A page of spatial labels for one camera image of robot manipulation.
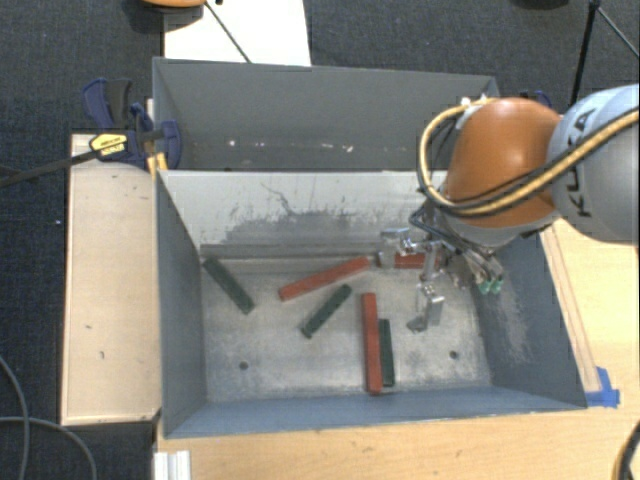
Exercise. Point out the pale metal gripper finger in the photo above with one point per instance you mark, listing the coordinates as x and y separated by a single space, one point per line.
431 312
409 247

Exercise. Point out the red-brown flat block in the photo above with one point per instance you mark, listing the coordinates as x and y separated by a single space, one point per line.
371 343
322 279
407 261

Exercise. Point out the dark green flat block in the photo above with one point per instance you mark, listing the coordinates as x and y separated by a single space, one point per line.
325 311
229 286
386 353

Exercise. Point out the grey metal bin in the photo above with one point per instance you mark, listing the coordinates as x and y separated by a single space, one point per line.
280 363

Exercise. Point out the pale wood flat board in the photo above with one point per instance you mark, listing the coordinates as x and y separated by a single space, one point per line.
112 288

